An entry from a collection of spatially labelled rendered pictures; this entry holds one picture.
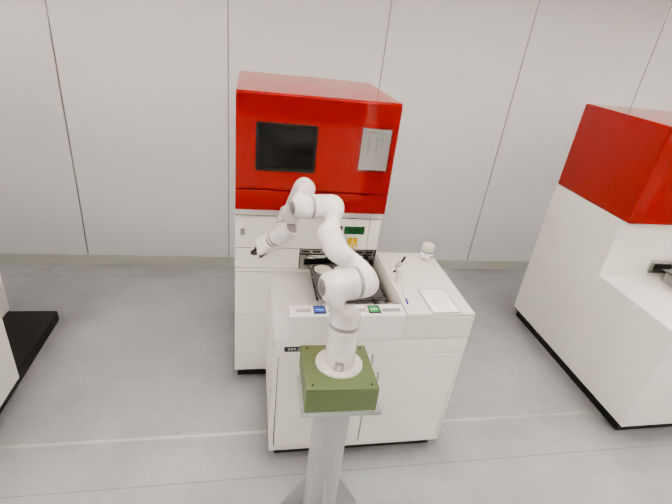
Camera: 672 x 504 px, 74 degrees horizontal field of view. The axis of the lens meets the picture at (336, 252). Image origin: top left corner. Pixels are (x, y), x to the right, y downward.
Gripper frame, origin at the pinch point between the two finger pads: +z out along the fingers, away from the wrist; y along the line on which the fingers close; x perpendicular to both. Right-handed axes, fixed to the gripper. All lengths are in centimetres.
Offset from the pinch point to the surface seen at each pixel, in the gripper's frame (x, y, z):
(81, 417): -45, 63, 114
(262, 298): 22.2, 14.9, 26.0
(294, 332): -2, 52, -26
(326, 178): 14, -24, -48
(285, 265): 23.3, 2.6, 3.2
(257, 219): -1.9, -15.8, -7.6
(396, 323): 36, 54, -55
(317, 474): 16, 112, -9
